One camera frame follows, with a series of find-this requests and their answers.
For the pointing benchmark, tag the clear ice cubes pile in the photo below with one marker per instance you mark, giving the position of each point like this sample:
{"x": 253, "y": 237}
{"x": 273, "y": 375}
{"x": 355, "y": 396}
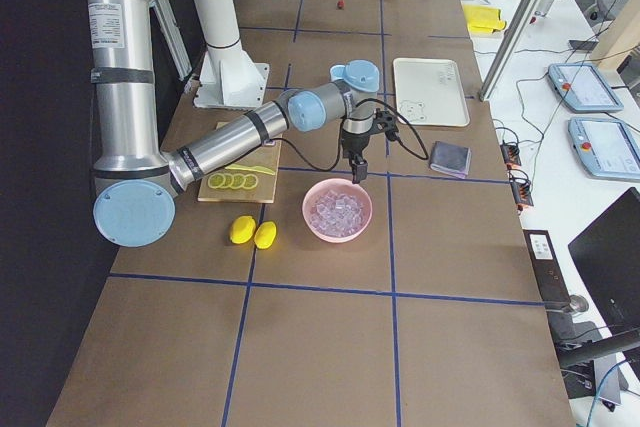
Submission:
{"x": 337, "y": 214}

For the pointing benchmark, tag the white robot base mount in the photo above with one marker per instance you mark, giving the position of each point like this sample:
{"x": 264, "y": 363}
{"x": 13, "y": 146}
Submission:
{"x": 228, "y": 78}

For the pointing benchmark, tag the orange black power strip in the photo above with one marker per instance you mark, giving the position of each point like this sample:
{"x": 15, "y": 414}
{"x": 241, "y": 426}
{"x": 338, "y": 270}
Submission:
{"x": 511, "y": 155}
{"x": 521, "y": 191}

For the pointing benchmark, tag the grey folded cloth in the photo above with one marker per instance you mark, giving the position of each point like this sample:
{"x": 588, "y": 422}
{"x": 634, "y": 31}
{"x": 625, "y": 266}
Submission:
{"x": 450, "y": 159}

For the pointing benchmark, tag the yellow cloth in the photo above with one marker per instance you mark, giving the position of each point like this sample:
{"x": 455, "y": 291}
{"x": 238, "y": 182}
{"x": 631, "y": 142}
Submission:
{"x": 483, "y": 20}

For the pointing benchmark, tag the cream bear serving tray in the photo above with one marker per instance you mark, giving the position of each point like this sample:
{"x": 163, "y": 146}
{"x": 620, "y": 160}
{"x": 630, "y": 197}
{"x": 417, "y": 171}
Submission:
{"x": 429, "y": 92}

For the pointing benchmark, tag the black control box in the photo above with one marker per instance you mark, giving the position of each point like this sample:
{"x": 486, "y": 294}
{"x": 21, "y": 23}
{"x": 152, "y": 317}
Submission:
{"x": 550, "y": 282}

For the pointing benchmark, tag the yellow plastic knife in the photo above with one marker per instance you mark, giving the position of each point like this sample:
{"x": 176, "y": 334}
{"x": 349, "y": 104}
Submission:
{"x": 253, "y": 169}

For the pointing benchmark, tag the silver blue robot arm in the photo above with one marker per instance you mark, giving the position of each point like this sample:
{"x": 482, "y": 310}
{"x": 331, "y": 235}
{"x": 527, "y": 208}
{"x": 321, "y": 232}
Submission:
{"x": 136, "y": 182}

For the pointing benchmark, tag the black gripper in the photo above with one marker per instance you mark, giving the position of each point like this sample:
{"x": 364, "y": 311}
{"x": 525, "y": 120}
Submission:
{"x": 353, "y": 144}

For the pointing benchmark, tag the wooden cutting board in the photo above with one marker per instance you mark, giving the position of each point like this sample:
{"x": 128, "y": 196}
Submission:
{"x": 268, "y": 156}

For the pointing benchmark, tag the lemon slice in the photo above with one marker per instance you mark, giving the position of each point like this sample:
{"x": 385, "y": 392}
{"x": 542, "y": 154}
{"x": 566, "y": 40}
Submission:
{"x": 216, "y": 181}
{"x": 238, "y": 181}
{"x": 228, "y": 181}
{"x": 250, "y": 181}

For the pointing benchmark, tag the whole yellow lemon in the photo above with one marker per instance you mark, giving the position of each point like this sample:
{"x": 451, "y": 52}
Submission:
{"x": 242, "y": 229}
{"x": 265, "y": 235}

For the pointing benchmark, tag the pink bowl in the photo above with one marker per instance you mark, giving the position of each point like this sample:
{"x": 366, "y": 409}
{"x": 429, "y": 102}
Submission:
{"x": 342, "y": 186}

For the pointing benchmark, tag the black monitor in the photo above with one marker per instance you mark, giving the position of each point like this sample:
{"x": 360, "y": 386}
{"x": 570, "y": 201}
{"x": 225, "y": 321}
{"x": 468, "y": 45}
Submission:
{"x": 606, "y": 256}

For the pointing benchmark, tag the aluminium frame post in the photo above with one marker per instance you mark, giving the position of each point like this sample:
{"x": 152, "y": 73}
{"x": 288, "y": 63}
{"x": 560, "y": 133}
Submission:
{"x": 521, "y": 19}

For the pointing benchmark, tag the blue teach pendant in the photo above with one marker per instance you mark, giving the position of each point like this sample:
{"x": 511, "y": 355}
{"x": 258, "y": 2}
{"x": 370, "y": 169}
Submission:
{"x": 583, "y": 89}
{"x": 605, "y": 148}

